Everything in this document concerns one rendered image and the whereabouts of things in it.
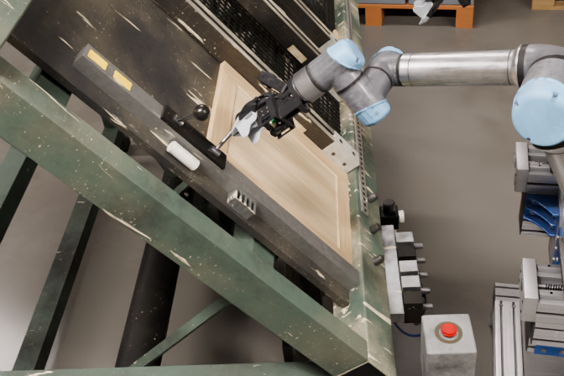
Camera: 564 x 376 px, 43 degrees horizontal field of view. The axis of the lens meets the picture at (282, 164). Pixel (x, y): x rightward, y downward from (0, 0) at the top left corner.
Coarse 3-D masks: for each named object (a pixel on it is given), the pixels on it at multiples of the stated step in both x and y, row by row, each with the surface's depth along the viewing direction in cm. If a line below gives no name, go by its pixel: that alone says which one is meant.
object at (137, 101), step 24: (96, 72) 157; (120, 72) 162; (120, 96) 161; (144, 96) 164; (144, 120) 165; (216, 168) 173; (264, 192) 183; (264, 216) 182; (288, 216) 186; (288, 240) 187; (312, 240) 189; (336, 264) 192
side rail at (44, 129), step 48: (0, 96) 131; (48, 96) 137; (48, 144) 138; (96, 144) 140; (96, 192) 145; (144, 192) 145; (144, 240) 154; (192, 240) 153; (240, 288) 162; (288, 288) 166; (288, 336) 172; (336, 336) 172
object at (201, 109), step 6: (198, 108) 158; (204, 108) 158; (192, 114) 161; (198, 114) 158; (204, 114) 158; (174, 120) 166; (180, 120) 166; (198, 120) 159; (204, 120) 159; (180, 126) 167
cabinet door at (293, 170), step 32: (224, 64) 209; (224, 96) 199; (256, 96) 214; (224, 128) 189; (288, 128) 219; (256, 160) 194; (288, 160) 208; (320, 160) 225; (288, 192) 198; (320, 192) 213; (320, 224) 203
